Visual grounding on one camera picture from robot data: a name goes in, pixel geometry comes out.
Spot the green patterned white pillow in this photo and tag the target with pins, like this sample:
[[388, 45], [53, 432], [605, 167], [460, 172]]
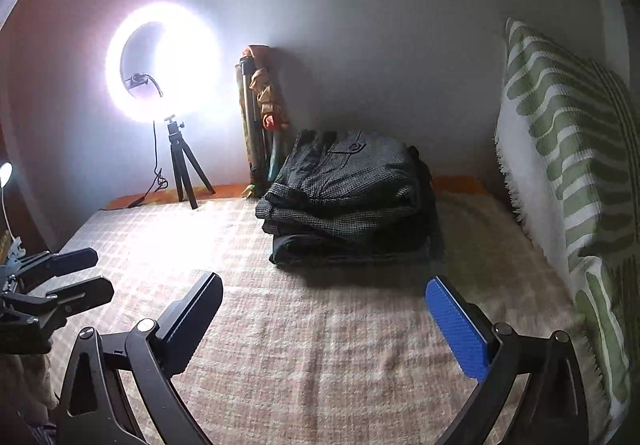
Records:
[[565, 125]]

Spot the black mini tripod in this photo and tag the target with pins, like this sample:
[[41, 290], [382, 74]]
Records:
[[180, 160]]

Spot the person's dark clothing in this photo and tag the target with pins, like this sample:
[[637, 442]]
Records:
[[15, 425]]

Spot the white clip lamp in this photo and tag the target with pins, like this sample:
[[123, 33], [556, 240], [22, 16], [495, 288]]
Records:
[[5, 171]]

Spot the grey folded tripod stick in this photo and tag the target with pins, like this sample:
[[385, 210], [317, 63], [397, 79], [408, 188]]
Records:
[[248, 115]]

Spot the black phone holder clamp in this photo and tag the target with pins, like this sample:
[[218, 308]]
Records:
[[137, 81]]

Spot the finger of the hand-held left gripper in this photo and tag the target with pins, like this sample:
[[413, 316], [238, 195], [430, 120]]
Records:
[[80, 297], [65, 262]]

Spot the grey checked pants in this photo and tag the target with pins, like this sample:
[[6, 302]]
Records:
[[340, 185]]

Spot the dark folded pants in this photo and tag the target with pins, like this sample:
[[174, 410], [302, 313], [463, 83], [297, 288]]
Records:
[[325, 252]]

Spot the beige checked blanket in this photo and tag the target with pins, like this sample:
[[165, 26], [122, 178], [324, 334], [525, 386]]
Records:
[[325, 325]]

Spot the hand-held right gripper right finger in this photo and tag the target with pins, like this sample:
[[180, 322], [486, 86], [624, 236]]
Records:
[[457, 325]]

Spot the folded tripod with cloth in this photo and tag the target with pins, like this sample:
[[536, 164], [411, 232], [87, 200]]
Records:
[[270, 95]]

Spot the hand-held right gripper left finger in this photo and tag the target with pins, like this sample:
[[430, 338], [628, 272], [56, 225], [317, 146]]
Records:
[[195, 320]]

